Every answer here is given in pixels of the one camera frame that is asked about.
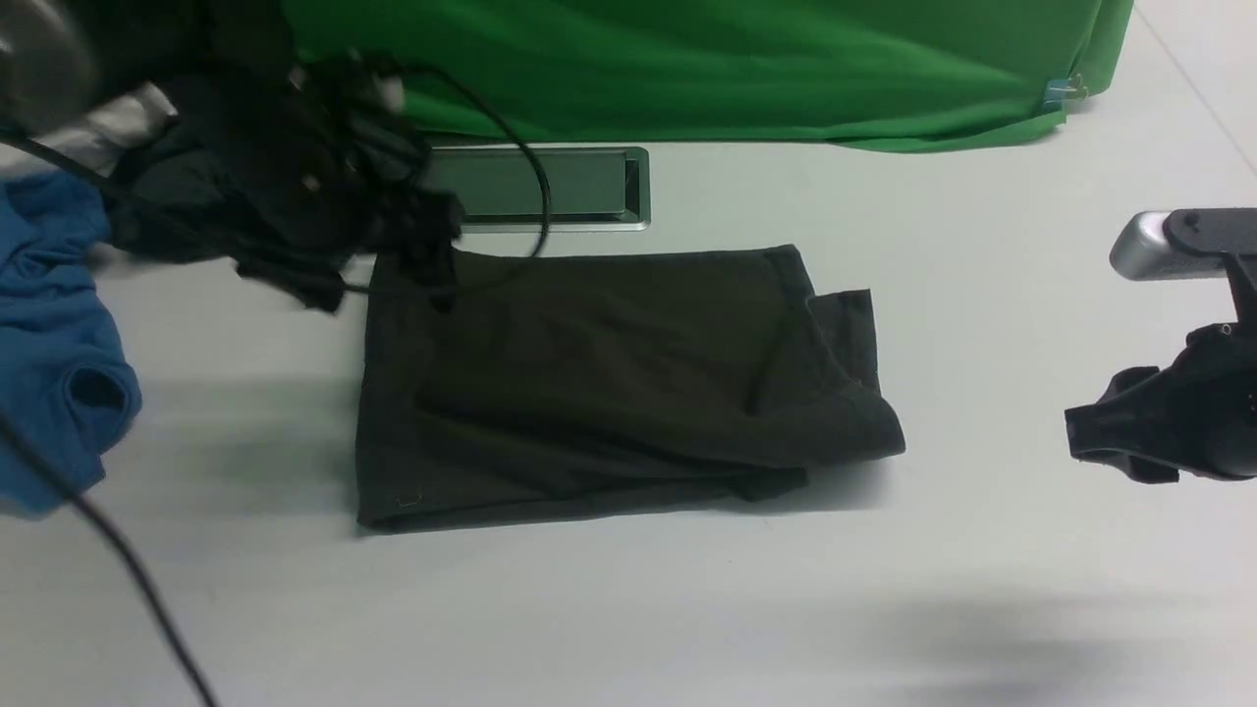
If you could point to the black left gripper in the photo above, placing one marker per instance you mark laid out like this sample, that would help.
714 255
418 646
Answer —
332 173

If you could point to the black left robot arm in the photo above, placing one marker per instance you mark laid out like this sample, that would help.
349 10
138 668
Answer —
208 137

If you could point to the dark teal crumpled garment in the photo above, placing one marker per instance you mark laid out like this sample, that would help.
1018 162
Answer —
182 206

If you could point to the blue binder clip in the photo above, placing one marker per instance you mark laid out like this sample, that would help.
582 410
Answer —
1065 93

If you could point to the white crumpled garment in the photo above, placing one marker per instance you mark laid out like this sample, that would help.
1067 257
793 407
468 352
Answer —
98 141

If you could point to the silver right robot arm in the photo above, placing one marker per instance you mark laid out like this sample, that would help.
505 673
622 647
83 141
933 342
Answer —
1193 244

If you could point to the green backdrop cloth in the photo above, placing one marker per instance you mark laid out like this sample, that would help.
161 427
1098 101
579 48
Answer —
891 76

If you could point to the blue t-shirt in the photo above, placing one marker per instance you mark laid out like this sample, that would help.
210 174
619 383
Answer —
66 385

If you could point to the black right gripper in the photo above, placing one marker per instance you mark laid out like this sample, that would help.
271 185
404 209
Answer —
1197 416

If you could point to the metal table cable hatch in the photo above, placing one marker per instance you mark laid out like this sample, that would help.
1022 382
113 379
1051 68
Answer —
591 189

